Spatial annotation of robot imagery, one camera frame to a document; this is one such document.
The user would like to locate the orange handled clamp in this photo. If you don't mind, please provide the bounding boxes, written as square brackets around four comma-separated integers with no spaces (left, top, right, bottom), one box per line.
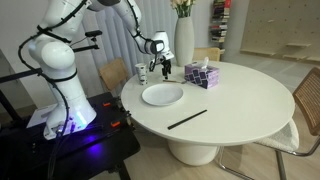
[103,102,111,107]
[111,121,121,127]

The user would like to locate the purple patterned tissue box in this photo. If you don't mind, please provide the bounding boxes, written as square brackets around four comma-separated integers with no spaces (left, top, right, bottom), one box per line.
[184,57,219,89]

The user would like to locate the wooden chair behind table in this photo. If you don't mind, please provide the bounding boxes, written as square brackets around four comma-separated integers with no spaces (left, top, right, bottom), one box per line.
[193,47,220,61]

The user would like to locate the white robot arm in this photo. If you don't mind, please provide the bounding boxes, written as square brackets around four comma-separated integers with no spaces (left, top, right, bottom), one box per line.
[24,0,174,140]

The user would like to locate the wooden handled metal spoon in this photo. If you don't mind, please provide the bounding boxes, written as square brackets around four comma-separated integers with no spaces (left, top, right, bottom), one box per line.
[163,79,187,84]

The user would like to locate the white patterned paper cup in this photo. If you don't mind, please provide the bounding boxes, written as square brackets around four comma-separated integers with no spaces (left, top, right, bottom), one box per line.
[135,63,147,85]

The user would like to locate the white round table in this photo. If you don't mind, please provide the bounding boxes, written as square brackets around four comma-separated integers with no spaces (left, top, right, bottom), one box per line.
[121,61,295,166]

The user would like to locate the white flowers in vase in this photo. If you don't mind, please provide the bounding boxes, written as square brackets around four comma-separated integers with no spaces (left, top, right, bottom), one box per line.
[170,0,196,18]

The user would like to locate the stack of books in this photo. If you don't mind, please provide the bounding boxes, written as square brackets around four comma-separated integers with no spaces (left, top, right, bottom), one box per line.
[210,0,231,43]

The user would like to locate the white round plate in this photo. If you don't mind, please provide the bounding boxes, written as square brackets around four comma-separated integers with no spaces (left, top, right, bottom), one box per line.
[142,84,184,106]

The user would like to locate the wooden pegboard with shelves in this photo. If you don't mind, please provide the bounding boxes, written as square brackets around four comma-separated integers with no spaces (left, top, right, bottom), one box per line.
[240,0,320,62]

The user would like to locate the wooden chair near robot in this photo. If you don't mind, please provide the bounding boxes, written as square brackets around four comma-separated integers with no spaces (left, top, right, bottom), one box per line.
[99,58,128,92]

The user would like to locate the black camera on stand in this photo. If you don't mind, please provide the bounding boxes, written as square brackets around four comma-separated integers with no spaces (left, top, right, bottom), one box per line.
[70,30,102,53]

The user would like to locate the cane back chair white cushion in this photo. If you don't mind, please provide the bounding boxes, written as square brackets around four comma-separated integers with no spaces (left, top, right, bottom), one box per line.
[216,66,320,180]

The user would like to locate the black chopstick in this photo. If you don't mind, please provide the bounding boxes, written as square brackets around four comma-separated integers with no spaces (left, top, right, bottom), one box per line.
[167,110,207,130]

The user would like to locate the tall white vase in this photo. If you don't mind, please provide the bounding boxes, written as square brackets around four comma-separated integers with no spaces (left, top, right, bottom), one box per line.
[174,17,194,67]

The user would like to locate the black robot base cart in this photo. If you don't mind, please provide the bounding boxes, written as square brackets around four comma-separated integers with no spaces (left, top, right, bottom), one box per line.
[0,93,140,180]

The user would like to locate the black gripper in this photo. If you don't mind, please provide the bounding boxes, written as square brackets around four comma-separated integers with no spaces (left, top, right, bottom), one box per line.
[160,58,171,79]

